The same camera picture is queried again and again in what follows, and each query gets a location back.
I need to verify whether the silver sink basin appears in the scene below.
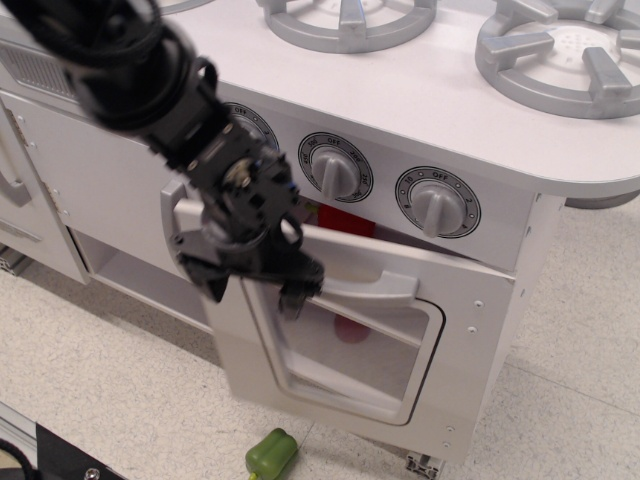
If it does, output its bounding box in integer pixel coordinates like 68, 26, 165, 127
157, 0, 212, 15

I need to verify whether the aluminium frame rail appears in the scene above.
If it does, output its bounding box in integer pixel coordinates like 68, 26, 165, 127
0, 403, 38, 467

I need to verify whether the grey control knob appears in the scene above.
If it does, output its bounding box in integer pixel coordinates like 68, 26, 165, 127
298, 132, 374, 203
225, 102, 280, 151
395, 166, 481, 239

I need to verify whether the grey left stove burner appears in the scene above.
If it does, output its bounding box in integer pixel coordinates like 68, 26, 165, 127
258, 0, 437, 54

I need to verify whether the grey left control knob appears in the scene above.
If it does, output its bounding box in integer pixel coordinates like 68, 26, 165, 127
225, 102, 280, 151

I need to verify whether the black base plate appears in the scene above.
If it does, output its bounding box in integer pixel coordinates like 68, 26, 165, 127
36, 424, 124, 480

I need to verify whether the grey stove burner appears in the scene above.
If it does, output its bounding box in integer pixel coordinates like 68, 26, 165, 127
475, 1, 639, 120
258, 0, 437, 54

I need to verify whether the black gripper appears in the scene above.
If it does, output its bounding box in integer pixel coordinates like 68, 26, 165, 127
177, 214, 325, 320

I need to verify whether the red toy pepper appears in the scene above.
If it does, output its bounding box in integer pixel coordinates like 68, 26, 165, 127
303, 202, 376, 238

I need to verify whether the white toy kitchen body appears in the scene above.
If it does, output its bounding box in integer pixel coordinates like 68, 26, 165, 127
1, 1, 639, 479

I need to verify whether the grey right control knob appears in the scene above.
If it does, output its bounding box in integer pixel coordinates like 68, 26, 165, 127
395, 166, 481, 239

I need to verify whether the green toy pepper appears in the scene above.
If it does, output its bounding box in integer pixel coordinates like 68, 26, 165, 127
245, 428, 298, 480

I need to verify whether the grey right stove burner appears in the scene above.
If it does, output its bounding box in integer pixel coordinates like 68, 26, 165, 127
475, 1, 639, 120

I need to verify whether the white cabinet door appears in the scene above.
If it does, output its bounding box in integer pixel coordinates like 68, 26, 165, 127
1, 92, 90, 284

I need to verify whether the grey middle control knob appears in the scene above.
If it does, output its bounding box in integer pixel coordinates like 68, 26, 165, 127
298, 132, 374, 203

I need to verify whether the red toy on lower shelf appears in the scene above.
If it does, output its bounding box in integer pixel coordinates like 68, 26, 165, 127
334, 315, 371, 344

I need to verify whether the white oven door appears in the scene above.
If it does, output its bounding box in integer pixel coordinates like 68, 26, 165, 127
161, 176, 521, 461

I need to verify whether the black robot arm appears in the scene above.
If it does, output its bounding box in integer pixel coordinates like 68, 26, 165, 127
7, 1, 324, 318

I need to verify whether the grey far left handle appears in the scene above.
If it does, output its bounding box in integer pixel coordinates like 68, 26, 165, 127
1, 144, 32, 208

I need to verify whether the grey oven door handle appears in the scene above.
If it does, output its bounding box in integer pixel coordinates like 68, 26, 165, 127
319, 271, 420, 307

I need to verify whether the grey vent grille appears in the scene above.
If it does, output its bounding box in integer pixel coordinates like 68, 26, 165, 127
1, 43, 76, 100

